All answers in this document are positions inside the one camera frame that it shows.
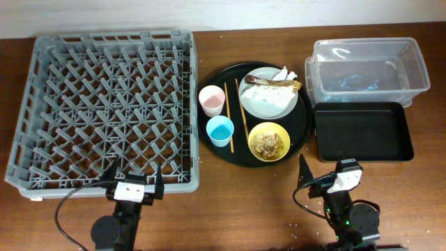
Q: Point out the yellow plastic bowl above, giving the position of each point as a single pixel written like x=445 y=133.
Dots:
x=270 y=127

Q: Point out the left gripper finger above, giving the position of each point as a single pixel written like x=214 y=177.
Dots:
x=159 y=184
x=110 y=172

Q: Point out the blue plastic cup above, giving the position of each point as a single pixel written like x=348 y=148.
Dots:
x=220 y=130

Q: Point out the white paper napkin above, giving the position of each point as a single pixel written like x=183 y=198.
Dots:
x=275 y=74

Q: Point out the grey plastic dishwasher rack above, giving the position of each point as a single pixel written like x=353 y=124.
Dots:
x=95 y=98

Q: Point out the left wooden chopstick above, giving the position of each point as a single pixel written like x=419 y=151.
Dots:
x=228 y=114

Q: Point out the wooden chopstick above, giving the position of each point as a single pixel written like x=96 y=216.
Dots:
x=228 y=114
x=242 y=109

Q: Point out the food scraps with rice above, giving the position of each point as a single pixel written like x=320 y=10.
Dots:
x=266 y=146

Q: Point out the pink plastic cup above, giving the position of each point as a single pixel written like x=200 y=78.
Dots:
x=212 y=99

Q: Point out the right wooden chopstick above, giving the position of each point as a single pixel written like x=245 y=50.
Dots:
x=242 y=109

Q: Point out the black rectangular tray bin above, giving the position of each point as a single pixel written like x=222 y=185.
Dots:
x=366 y=131

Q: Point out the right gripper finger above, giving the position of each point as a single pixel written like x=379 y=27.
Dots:
x=340 y=155
x=305 y=177

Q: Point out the brown snack wrapper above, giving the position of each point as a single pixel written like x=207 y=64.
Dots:
x=294 y=84

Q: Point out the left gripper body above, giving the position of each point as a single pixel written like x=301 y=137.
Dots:
x=148 y=199

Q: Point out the grey round plate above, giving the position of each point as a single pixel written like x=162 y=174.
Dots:
x=266 y=105

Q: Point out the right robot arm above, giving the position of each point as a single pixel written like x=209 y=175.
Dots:
x=355 y=223

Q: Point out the round black serving tray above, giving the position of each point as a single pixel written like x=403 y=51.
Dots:
x=298 y=123

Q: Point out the clear plastic waste bin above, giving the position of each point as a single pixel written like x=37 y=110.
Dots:
x=366 y=70

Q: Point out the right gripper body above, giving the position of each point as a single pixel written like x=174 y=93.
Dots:
x=321 y=185

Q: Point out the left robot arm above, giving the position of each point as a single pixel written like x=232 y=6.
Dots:
x=118 y=231

